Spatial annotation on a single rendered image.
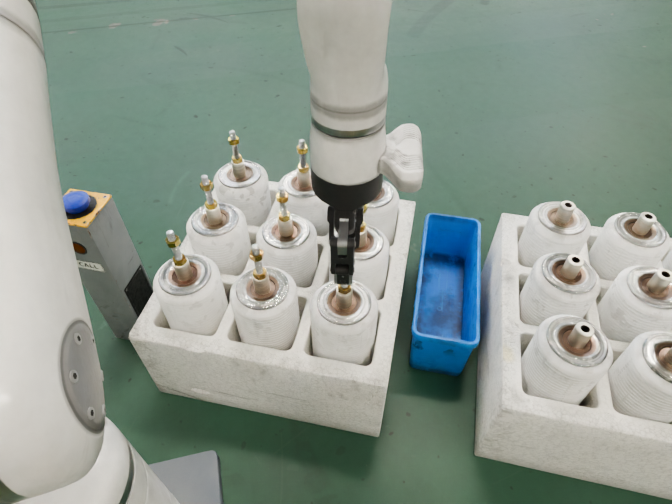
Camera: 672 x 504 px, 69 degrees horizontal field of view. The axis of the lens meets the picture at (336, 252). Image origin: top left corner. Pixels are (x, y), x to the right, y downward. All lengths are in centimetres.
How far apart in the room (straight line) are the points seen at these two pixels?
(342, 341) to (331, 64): 39
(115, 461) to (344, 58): 32
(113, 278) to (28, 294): 61
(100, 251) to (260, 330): 27
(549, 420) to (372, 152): 44
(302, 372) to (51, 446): 50
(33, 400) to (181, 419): 68
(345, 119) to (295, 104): 113
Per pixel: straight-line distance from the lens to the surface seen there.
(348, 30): 38
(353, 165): 46
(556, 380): 71
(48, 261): 26
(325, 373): 70
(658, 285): 81
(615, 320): 83
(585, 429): 75
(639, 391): 76
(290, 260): 75
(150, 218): 123
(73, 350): 26
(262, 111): 153
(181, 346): 76
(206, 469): 54
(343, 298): 65
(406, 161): 47
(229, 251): 80
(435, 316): 98
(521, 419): 74
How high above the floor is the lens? 80
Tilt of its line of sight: 48 degrees down
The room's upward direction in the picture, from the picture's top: straight up
